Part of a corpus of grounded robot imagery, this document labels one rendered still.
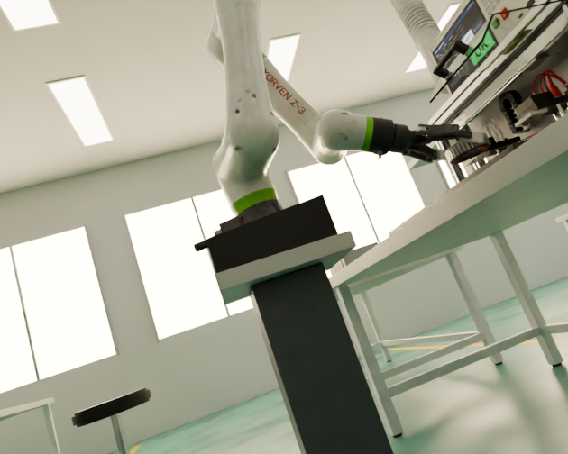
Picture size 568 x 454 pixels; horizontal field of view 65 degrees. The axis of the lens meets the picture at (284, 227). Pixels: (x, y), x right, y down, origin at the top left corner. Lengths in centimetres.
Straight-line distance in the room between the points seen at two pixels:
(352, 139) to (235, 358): 466
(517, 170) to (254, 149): 53
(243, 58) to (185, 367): 479
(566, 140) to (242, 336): 507
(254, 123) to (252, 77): 13
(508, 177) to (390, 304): 523
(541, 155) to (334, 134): 50
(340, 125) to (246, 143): 27
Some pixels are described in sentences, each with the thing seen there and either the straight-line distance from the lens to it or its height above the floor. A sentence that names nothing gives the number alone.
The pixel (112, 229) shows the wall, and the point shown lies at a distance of 597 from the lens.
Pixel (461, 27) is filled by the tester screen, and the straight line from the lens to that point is 160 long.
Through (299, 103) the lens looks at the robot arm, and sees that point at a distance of 132.
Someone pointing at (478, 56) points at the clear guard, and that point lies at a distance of 129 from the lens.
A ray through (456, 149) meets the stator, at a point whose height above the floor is 87.
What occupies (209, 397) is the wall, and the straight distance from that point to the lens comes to 563.
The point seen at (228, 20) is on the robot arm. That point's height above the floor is 134.
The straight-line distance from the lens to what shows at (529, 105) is 130.
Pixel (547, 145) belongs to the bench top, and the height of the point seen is 72.
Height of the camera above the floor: 58
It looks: 13 degrees up
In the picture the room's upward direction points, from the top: 20 degrees counter-clockwise
